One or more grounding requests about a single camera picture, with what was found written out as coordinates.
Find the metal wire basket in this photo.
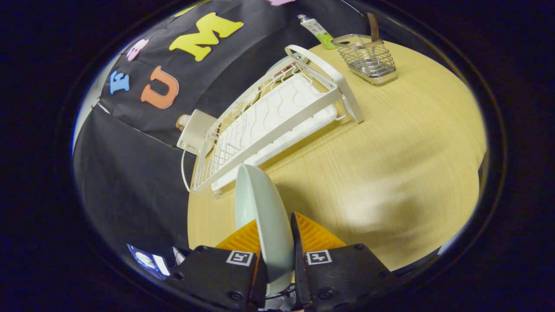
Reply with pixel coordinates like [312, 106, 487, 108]
[332, 34, 398, 85]

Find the white wire dish rack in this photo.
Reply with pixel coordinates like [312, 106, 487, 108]
[191, 45, 365, 199]

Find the white toaster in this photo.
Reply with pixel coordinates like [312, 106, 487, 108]
[176, 109, 218, 156]

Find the wooden-handled spoon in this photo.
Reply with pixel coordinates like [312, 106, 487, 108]
[366, 12, 380, 42]

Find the computer screen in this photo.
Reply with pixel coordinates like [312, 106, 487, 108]
[127, 244, 170, 280]

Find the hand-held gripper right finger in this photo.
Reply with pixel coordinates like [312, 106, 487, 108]
[290, 211, 397, 310]

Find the pale green plate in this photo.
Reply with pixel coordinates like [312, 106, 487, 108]
[235, 164, 295, 296]

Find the green drink bottle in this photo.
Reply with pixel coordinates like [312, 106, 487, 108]
[297, 14, 336, 49]

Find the grey plate with food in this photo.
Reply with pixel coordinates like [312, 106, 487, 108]
[267, 55, 306, 76]

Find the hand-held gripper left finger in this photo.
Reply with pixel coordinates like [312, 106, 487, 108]
[167, 219, 268, 310]

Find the white toaster cable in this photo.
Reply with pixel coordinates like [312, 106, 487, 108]
[181, 145, 193, 193]

